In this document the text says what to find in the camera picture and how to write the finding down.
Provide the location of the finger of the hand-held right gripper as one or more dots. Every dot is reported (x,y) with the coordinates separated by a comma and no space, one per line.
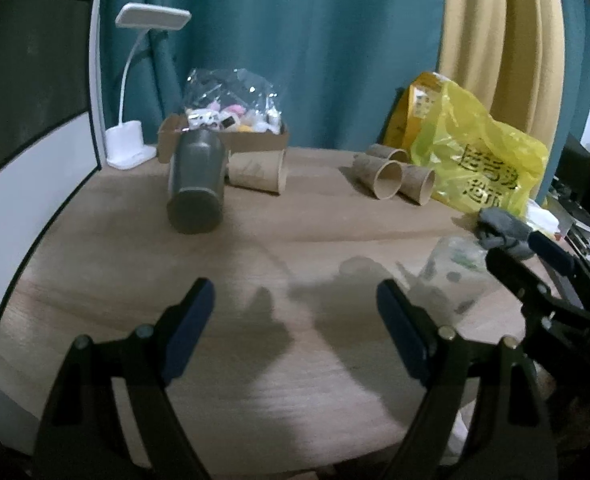
(517,275)
(552,252)

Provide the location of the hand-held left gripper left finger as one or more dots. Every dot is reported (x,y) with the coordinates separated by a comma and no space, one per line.
(191,327)

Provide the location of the cardboard tube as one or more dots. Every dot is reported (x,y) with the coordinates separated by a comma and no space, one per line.
(417,183)
(382,151)
(370,171)

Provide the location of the black monitor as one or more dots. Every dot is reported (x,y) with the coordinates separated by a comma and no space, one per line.
(585,180)

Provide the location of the yellow curtain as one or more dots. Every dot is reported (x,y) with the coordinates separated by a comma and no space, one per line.
(500,35)

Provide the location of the clear bag of small toys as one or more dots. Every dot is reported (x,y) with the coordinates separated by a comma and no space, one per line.
(225,90)

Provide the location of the clear plastic cup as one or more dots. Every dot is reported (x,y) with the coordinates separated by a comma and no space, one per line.
(450,275)

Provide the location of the orange snack packet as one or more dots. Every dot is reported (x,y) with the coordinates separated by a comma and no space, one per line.
(420,105)

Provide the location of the yellow plastic bag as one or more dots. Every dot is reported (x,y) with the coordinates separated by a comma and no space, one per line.
(475,150)

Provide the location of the grey metal cup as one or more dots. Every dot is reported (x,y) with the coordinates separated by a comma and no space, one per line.
(197,175)

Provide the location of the cardboard tube rear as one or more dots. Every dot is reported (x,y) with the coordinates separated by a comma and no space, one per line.
(382,151)

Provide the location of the cardboard box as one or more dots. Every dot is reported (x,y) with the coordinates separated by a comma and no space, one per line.
(167,140)

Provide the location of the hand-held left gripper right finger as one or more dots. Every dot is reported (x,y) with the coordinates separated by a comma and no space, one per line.
(402,327)

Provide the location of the cardboard tube front left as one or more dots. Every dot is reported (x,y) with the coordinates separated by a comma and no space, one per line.
(370,171)

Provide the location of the white desk lamp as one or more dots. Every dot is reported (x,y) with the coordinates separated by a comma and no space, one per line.
(127,147)

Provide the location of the cardboard tube front right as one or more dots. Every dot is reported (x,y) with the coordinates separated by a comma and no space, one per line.
(417,183)

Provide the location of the white wrapper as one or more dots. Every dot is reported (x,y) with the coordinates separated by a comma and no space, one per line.
(542,220)

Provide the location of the teal curtain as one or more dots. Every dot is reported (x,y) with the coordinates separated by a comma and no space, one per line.
(300,50)

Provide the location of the grey cloth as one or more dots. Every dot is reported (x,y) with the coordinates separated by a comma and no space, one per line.
(502,230)

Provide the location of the brown paper cup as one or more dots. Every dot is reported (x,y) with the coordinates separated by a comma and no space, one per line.
(255,170)

